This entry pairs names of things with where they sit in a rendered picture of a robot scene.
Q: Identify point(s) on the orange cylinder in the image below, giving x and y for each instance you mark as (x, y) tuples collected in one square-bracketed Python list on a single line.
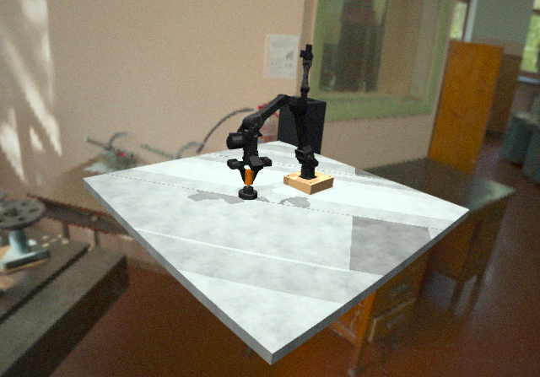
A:
[(249, 175)]

